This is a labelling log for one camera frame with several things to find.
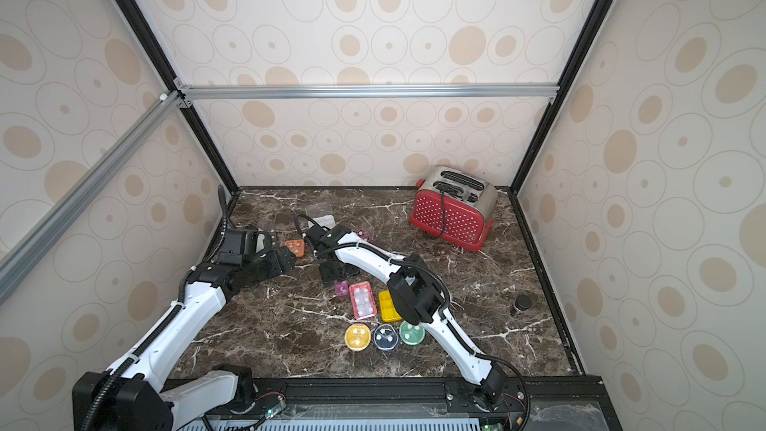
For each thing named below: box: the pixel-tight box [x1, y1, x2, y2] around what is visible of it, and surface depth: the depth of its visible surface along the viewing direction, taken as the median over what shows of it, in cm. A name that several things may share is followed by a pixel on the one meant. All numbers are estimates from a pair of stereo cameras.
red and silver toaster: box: [408, 167, 498, 252], surface depth 98 cm
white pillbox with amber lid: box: [378, 289, 403, 323], surface depth 90 cm
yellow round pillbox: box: [344, 322, 373, 353], surface depth 84 cm
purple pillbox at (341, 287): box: [334, 279, 351, 299], surface depth 92 cm
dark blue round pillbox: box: [373, 323, 399, 352], surface depth 84 cm
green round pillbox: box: [398, 320, 426, 347], surface depth 85 cm
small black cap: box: [514, 294, 532, 312], surface depth 81 cm
